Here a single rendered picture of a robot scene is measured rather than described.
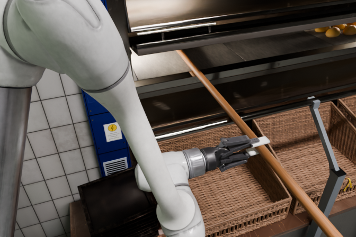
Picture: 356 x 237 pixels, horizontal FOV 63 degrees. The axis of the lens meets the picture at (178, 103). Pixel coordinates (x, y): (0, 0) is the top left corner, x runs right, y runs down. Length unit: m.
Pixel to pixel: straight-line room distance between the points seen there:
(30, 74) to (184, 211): 0.47
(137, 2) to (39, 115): 0.63
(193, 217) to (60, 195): 1.05
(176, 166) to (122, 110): 0.35
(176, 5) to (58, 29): 0.89
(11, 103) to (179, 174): 0.49
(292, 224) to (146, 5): 1.21
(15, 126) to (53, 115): 0.81
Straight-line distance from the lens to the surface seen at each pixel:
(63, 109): 1.38
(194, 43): 1.19
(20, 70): 0.55
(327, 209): 1.52
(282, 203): 1.50
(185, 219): 0.78
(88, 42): 0.44
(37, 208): 1.79
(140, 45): 1.13
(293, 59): 1.71
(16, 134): 0.60
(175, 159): 0.88
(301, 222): 1.64
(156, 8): 1.25
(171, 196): 0.70
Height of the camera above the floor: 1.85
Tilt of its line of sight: 33 degrees down
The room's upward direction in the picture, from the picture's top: 2 degrees counter-clockwise
